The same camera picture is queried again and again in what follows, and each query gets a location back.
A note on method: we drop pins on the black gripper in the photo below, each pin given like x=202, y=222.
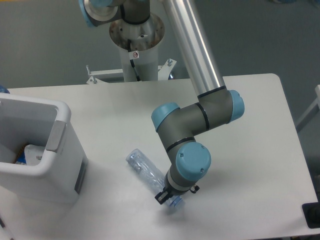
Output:
x=170, y=191

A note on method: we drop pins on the clear plastic water bottle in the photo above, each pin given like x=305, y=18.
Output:
x=146, y=170

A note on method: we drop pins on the white paper wrapper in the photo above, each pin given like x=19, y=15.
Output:
x=33, y=154

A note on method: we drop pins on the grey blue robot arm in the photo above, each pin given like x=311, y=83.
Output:
x=177, y=126

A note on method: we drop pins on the white trash can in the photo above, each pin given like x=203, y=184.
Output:
x=59, y=175

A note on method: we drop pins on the blue packaging in bin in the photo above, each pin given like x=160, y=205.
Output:
x=20, y=156

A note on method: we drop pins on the black clamp at table edge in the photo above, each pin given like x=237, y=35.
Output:
x=312, y=214

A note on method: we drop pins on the blue object at left edge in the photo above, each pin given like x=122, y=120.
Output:
x=4, y=90

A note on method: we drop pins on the white pedestal base frame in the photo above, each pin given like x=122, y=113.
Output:
x=169, y=71

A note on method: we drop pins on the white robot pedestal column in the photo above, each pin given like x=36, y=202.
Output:
x=138, y=44

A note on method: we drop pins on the white frame at right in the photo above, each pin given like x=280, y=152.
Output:
x=310, y=112

